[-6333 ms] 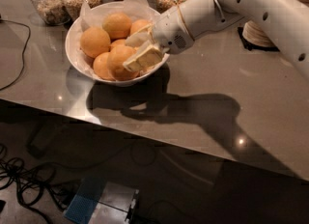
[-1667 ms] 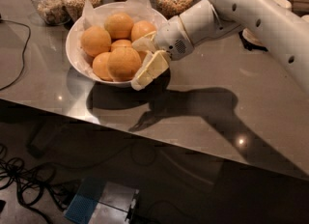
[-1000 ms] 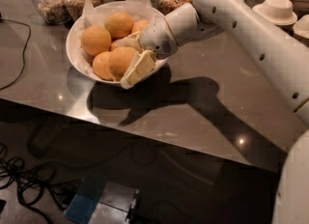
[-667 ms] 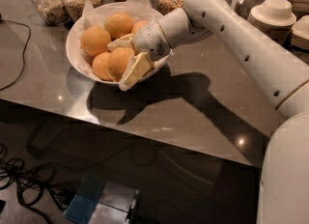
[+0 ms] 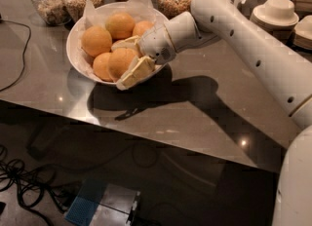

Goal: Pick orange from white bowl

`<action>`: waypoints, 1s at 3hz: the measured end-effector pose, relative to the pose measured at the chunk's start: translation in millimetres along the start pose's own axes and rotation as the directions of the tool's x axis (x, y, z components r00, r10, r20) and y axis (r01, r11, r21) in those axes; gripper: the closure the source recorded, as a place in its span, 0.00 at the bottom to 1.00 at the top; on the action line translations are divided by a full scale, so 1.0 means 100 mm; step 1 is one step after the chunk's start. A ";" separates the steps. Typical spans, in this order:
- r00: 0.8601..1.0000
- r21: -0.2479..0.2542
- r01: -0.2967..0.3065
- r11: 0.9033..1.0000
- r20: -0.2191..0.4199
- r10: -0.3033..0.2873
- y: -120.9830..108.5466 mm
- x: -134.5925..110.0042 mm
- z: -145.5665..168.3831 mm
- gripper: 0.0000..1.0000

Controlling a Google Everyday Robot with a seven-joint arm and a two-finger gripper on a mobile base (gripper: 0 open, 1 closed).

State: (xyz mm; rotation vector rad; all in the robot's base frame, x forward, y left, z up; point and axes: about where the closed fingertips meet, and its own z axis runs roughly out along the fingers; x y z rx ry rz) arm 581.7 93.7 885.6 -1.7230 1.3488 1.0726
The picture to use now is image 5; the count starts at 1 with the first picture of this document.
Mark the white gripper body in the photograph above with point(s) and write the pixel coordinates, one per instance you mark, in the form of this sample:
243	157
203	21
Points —
156	46

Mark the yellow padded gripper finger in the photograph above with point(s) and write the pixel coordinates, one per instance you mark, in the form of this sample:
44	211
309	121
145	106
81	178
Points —
139	69
129	43

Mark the orange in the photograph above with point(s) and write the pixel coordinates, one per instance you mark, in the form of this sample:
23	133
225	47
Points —
96	40
119	62
141	27
100	66
120	25

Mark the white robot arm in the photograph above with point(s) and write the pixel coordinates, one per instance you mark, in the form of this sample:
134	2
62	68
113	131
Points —
283	72

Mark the white paper bowl liner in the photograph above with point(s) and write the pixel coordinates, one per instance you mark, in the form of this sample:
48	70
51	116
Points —
94	15

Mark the white ceramic bowl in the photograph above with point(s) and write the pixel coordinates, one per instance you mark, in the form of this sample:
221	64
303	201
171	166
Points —
75	41

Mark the white bowl on plates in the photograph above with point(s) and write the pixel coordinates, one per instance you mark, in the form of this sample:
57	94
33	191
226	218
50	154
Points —
279	10

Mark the left glass granola jar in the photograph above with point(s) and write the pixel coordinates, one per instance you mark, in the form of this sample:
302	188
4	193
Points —
52	12

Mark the stack of paper plates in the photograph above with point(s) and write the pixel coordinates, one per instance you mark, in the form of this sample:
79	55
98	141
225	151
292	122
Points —
278	29

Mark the blue and grey box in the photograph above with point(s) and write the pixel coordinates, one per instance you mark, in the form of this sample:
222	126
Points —
103	204

